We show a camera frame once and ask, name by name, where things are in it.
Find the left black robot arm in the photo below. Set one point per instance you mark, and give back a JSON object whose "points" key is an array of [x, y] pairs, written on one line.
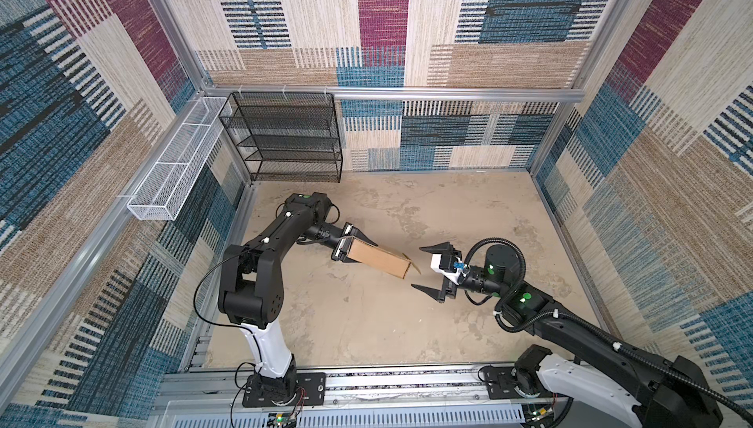
{"points": [[251, 290]]}

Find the brown cardboard box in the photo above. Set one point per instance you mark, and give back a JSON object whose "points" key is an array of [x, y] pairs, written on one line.
{"points": [[380, 259]]}

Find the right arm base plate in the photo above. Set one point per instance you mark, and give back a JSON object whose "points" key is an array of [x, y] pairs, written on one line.
{"points": [[505, 382]]}

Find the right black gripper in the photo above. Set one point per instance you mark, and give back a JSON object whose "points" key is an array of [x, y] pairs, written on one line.
{"points": [[449, 288]]}

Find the aluminium front rail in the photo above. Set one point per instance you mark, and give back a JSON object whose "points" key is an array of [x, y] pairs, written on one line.
{"points": [[349, 386]]}

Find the white wire mesh basket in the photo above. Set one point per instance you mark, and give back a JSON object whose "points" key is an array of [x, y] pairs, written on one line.
{"points": [[163, 192]]}

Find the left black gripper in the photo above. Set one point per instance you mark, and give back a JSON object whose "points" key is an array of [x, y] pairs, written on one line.
{"points": [[345, 242]]}

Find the black wire mesh shelf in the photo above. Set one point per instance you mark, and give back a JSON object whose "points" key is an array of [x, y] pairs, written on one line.
{"points": [[285, 136]]}

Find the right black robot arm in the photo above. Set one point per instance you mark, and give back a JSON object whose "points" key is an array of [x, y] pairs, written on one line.
{"points": [[634, 386]]}

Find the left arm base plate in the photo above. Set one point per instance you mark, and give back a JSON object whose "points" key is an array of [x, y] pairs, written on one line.
{"points": [[307, 388]]}

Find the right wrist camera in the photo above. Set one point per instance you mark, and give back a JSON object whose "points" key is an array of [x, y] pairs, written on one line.
{"points": [[450, 267]]}

